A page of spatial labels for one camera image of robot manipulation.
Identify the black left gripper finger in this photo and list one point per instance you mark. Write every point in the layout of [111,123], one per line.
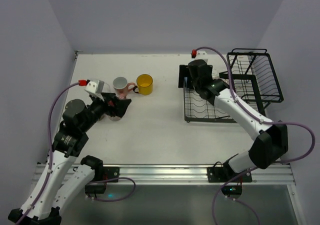
[121,106]
[108,98]

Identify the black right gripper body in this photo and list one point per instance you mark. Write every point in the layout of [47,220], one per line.
[183,76]

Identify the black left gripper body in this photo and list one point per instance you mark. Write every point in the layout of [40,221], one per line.
[110,104]

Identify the pink smiley face mug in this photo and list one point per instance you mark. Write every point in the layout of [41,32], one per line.
[111,113]

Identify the white ceramic cup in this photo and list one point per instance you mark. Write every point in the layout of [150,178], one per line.
[215,74]

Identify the salmon polka dot mug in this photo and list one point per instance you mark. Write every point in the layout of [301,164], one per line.
[122,87]

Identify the yellow ceramic mug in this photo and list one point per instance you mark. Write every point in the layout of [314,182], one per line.
[144,85]

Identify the clear faceted glass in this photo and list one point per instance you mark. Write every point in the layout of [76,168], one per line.
[106,88]

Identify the small speckled glass cup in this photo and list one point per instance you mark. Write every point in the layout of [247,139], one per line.
[101,118]

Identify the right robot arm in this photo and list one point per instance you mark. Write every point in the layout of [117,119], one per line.
[270,141]

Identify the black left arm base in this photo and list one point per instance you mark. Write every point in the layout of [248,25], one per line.
[100,180]

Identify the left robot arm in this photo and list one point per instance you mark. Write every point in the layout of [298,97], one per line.
[51,195]

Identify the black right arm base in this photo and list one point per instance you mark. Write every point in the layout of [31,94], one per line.
[218,173]

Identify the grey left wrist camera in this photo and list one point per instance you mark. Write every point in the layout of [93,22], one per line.
[94,87]

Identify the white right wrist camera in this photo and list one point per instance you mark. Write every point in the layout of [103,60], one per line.
[199,55]

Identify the aluminium mounting rail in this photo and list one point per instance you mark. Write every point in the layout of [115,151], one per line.
[196,174]

